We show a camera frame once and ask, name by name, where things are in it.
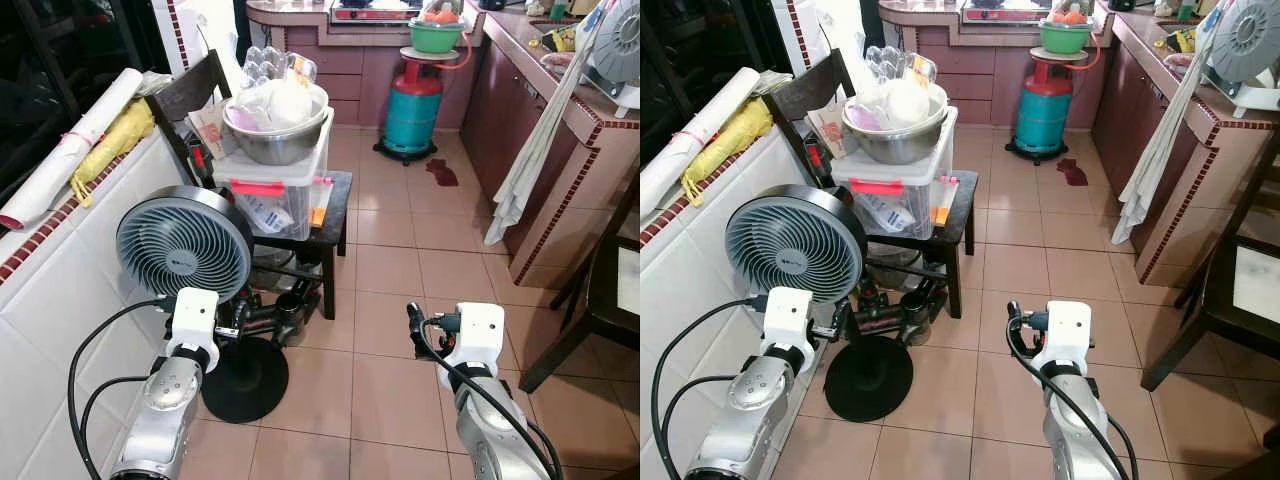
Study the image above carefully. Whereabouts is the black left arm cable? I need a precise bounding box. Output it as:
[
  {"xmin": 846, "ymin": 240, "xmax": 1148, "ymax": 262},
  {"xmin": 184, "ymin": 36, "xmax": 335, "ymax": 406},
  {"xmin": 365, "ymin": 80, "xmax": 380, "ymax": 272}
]
[
  {"xmin": 650, "ymin": 297, "xmax": 767, "ymax": 480},
  {"xmin": 67, "ymin": 297, "xmax": 173, "ymax": 480}
]

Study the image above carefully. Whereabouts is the dark wooden dining chair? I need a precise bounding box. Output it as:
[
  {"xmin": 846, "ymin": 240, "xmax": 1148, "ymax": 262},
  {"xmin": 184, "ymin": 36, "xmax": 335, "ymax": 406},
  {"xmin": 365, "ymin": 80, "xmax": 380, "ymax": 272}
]
[
  {"xmin": 1140, "ymin": 130, "xmax": 1280, "ymax": 393},
  {"xmin": 518, "ymin": 178, "xmax": 641, "ymax": 393}
]

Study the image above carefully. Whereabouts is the maroon tiled kitchen counter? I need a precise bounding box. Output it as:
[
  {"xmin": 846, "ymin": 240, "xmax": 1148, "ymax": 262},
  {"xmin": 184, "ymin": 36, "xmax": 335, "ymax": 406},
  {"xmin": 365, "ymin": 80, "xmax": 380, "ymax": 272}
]
[
  {"xmin": 245, "ymin": 0, "xmax": 641, "ymax": 291},
  {"xmin": 878, "ymin": 0, "xmax": 1280, "ymax": 291}
]

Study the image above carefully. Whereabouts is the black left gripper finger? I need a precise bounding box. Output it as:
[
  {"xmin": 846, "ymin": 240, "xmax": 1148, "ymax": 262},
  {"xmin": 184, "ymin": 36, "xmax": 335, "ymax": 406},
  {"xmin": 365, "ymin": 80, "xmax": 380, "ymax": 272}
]
[
  {"xmin": 856, "ymin": 290, "xmax": 913, "ymax": 321},
  {"xmin": 258, "ymin": 320, "xmax": 307, "ymax": 347},
  {"xmin": 856, "ymin": 320, "xmax": 907, "ymax": 347},
  {"xmin": 260, "ymin": 292, "xmax": 312, "ymax": 323}
]

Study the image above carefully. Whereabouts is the clear plastic egg tray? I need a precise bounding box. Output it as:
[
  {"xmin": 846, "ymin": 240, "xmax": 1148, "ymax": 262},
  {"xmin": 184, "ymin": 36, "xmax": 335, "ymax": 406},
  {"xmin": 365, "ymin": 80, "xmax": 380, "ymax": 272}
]
[
  {"xmin": 864, "ymin": 45, "xmax": 939, "ymax": 89},
  {"xmin": 242, "ymin": 45, "xmax": 318, "ymax": 89}
]

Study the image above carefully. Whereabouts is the clear plastic storage box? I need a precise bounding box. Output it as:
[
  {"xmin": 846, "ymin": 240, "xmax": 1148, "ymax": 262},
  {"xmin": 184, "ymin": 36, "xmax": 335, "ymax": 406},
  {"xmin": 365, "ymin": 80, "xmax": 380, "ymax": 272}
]
[
  {"xmin": 831, "ymin": 105, "xmax": 959, "ymax": 242},
  {"xmin": 211, "ymin": 105, "xmax": 334, "ymax": 242}
]

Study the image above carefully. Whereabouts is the large steel mixing bowl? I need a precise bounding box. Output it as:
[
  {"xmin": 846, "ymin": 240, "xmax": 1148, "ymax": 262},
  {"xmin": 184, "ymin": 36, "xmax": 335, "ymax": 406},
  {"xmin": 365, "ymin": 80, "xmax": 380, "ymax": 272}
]
[
  {"xmin": 222, "ymin": 85, "xmax": 330, "ymax": 167},
  {"xmin": 842, "ymin": 85, "xmax": 951, "ymax": 167}
]

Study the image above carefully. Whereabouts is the white rolled paper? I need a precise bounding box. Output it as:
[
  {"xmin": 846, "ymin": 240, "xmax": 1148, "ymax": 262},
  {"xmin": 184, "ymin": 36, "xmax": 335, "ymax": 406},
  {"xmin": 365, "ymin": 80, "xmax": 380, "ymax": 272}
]
[
  {"xmin": 640, "ymin": 67, "xmax": 763, "ymax": 217},
  {"xmin": 0, "ymin": 67, "xmax": 145, "ymax": 232}
]

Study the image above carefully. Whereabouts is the yellow folded umbrella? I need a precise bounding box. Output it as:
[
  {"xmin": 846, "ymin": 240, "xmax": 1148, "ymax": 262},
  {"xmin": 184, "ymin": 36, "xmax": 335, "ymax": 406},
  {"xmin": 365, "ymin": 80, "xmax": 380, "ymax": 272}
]
[
  {"xmin": 680, "ymin": 97, "xmax": 777, "ymax": 208},
  {"xmin": 68, "ymin": 97, "xmax": 158, "ymax": 208}
]

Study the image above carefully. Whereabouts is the teal gas cylinder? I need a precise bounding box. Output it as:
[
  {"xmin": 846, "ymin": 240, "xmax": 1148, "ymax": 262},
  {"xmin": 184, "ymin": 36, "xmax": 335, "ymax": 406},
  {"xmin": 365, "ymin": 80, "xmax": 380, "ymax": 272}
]
[
  {"xmin": 375, "ymin": 58, "xmax": 445, "ymax": 167},
  {"xmin": 1005, "ymin": 58, "xmax": 1074, "ymax": 167}
]

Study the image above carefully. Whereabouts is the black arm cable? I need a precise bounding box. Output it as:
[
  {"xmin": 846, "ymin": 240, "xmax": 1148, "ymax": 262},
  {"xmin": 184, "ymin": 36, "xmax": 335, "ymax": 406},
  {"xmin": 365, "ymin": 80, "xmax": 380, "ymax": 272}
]
[
  {"xmin": 650, "ymin": 297, "xmax": 767, "ymax": 480},
  {"xmin": 1006, "ymin": 316, "xmax": 1141, "ymax": 480},
  {"xmin": 67, "ymin": 297, "xmax": 173, "ymax": 480},
  {"xmin": 414, "ymin": 318, "xmax": 563, "ymax": 480}
]

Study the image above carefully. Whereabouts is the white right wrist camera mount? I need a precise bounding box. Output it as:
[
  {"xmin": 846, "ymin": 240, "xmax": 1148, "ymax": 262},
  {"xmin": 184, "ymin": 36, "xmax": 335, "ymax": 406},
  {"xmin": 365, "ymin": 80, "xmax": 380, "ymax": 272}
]
[
  {"xmin": 1030, "ymin": 300, "xmax": 1092, "ymax": 373},
  {"xmin": 438, "ymin": 303, "xmax": 505, "ymax": 373}
]

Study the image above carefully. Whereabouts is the white table fan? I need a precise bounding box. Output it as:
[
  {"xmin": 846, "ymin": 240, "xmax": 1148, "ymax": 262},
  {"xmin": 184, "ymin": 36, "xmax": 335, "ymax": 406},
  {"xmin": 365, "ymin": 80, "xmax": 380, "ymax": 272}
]
[
  {"xmin": 1203, "ymin": 0, "xmax": 1280, "ymax": 118},
  {"xmin": 588, "ymin": 0, "xmax": 641, "ymax": 118}
]

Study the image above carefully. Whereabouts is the gas stove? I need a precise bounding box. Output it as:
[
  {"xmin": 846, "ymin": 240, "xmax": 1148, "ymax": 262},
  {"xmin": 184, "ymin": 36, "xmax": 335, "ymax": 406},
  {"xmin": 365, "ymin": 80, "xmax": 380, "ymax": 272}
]
[
  {"xmin": 960, "ymin": 0, "xmax": 1057, "ymax": 24},
  {"xmin": 330, "ymin": 0, "xmax": 427, "ymax": 24}
]

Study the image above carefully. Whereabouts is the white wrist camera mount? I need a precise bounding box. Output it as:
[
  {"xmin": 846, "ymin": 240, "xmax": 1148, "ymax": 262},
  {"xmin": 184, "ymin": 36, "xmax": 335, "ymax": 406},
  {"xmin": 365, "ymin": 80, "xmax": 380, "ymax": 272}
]
[
  {"xmin": 1030, "ymin": 300, "xmax": 1092, "ymax": 373},
  {"xmin": 758, "ymin": 287, "xmax": 814, "ymax": 366},
  {"xmin": 165, "ymin": 288, "xmax": 220, "ymax": 363},
  {"xmin": 438, "ymin": 303, "xmax": 505, "ymax": 373}
]

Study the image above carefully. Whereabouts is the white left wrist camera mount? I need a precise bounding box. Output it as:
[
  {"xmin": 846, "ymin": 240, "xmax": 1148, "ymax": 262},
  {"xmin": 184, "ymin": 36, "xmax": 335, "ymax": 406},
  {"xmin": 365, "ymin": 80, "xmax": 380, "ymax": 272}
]
[
  {"xmin": 165, "ymin": 288, "xmax": 220, "ymax": 363},
  {"xmin": 758, "ymin": 287, "xmax": 814, "ymax": 366}
]

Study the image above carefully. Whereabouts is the white plastic bag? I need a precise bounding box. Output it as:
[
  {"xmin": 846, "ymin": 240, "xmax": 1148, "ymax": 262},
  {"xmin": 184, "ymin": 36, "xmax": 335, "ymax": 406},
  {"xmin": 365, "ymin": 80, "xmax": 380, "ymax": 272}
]
[
  {"xmin": 858, "ymin": 78, "xmax": 941, "ymax": 133},
  {"xmin": 238, "ymin": 78, "xmax": 319, "ymax": 133}
]

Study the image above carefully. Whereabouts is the green plastic basin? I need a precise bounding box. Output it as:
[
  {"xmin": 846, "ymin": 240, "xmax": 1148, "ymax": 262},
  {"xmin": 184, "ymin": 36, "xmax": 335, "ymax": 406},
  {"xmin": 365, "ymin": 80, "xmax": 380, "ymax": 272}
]
[
  {"xmin": 408, "ymin": 18, "xmax": 467, "ymax": 56},
  {"xmin": 1038, "ymin": 18, "xmax": 1095, "ymax": 56}
]

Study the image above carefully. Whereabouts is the dark wooden chair with box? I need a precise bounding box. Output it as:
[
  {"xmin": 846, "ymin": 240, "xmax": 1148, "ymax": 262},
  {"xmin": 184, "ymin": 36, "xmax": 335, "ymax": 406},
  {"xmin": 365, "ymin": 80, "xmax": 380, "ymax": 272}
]
[
  {"xmin": 765, "ymin": 48, "xmax": 979, "ymax": 321},
  {"xmin": 150, "ymin": 50, "xmax": 354, "ymax": 321}
]

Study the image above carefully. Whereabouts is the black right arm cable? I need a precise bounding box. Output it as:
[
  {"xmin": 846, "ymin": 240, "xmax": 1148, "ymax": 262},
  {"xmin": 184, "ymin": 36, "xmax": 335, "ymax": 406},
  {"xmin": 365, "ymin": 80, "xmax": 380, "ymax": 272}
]
[
  {"xmin": 414, "ymin": 318, "xmax": 563, "ymax": 480},
  {"xmin": 1006, "ymin": 316, "xmax": 1141, "ymax": 480}
]

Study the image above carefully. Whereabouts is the grey standing fan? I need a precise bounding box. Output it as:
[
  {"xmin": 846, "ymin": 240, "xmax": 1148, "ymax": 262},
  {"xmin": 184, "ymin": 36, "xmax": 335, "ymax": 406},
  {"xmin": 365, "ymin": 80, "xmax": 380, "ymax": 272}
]
[
  {"xmin": 115, "ymin": 185, "xmax": 291, "ymax": 424},
  {"xmin": 724, "ymin": 185, "xmax": 915, "ymax": 424}
]

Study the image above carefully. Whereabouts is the grey hanging cloth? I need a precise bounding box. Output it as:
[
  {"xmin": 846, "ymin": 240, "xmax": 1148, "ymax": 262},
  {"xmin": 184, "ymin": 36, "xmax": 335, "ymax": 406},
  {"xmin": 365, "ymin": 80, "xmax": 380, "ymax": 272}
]
[
  {"xmin": 1110, "ymin": 8, "xmax": 1223, "ymax": 247},
  {"xmin": 484, "ymin": 8, "xmax": 606, "ymax": 247}
]

